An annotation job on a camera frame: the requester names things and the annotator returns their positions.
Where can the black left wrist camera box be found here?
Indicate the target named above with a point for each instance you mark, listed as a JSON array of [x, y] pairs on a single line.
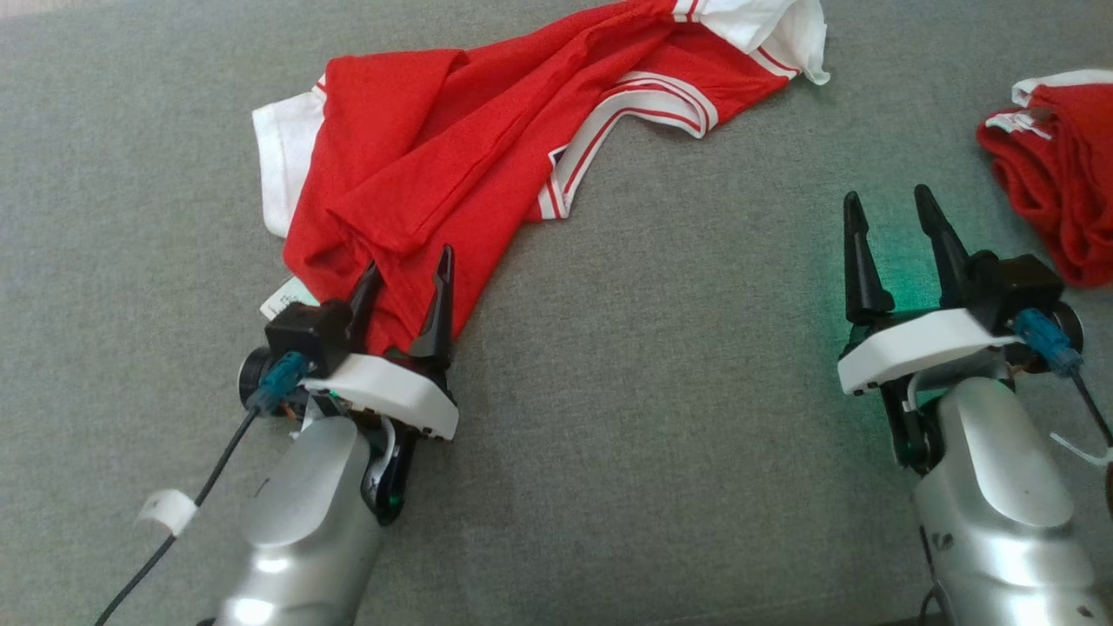
[[309, 335]]

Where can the black round motor cap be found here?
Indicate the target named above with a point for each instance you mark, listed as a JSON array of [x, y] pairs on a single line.
[[252, 374], [1072, 323]]

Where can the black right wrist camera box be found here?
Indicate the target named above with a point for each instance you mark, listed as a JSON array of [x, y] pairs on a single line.
[[1013, 283]]

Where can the right black round motor cap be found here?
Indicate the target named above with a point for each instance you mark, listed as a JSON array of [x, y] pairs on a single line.
[[1072, 323]]

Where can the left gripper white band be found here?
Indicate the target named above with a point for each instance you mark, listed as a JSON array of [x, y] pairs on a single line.
[[391, 391]]

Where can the left black round motor cap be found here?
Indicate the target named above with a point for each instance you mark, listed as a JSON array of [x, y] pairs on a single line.
[[252, 374]]

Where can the red shorts white stripe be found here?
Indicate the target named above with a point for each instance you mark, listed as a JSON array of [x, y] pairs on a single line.
[[1069, 200]]

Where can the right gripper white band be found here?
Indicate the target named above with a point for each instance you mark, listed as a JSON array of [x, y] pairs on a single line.
[[913, 348]]

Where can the grey sofa seat cushion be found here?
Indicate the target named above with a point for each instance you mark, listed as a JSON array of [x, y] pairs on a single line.
[[652, 391]]

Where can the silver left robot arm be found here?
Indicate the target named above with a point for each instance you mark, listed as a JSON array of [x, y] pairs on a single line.
[[296, 522]]

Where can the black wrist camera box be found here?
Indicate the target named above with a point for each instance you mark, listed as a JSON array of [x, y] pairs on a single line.
[[309, 335], [1013, 283]]

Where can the red white basketball jersey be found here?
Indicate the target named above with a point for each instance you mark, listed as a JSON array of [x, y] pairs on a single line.
[[417, 156]]

